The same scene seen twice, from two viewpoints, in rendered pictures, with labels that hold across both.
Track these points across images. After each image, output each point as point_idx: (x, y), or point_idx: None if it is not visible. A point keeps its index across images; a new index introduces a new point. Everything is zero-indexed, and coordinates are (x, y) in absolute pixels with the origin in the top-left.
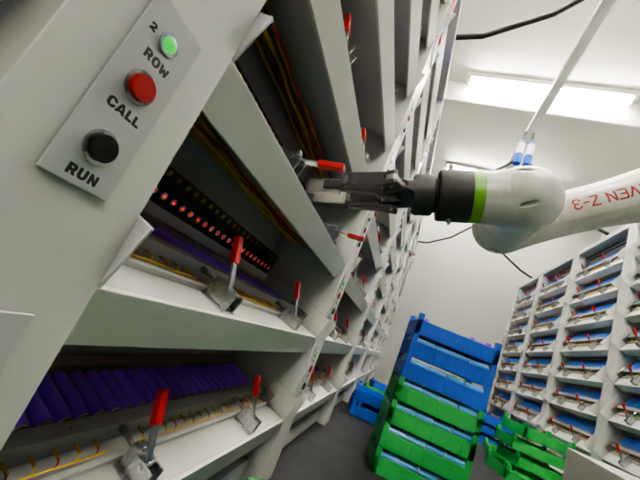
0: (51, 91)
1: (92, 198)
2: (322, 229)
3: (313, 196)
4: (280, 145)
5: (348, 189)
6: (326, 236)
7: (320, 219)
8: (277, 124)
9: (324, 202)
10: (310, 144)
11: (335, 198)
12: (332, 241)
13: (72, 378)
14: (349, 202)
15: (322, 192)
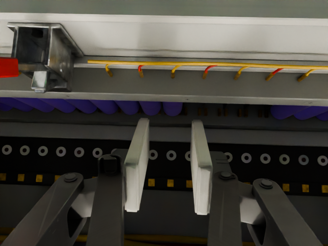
0: None
1: None
2: (230, 4)
3: (149, 132)
4: (192, 186)
5: (238, 190)
6: (153, 1)
7: (297, 17)
8: (179, 218)
9: (137, 132)
10: (134, 244)
11: (141, 160)
12: (61, 13)
13: None
14: (122, 178)
15: (203, 137)
